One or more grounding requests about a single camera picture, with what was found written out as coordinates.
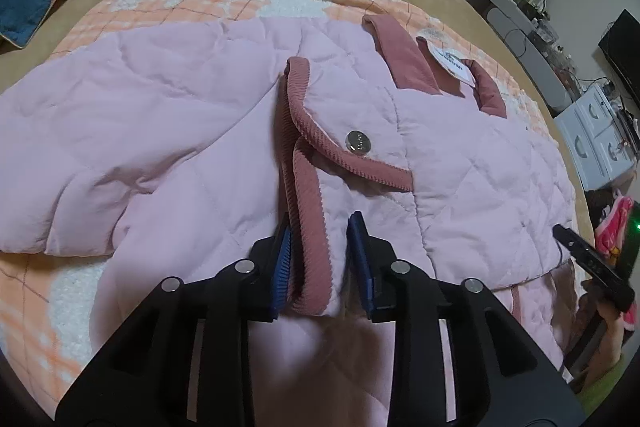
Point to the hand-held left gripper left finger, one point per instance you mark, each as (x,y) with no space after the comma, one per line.
(282,267)

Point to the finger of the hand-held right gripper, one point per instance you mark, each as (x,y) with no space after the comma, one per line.
(595,264)

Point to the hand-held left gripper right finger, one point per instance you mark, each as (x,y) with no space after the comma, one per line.
(357,252)

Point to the pink quilted jacket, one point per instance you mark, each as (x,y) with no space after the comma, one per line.
(175,117)

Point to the person's right forearm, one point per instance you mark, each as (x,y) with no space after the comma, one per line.
(600,342)

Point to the red pink cloth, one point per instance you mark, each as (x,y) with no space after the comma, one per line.
(612,222)

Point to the white drawer cabinet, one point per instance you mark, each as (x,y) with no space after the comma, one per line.
(590,137)

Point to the black television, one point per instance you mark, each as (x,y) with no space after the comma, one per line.
(625,47)

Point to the grey desk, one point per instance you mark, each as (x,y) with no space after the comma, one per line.
(505,22)

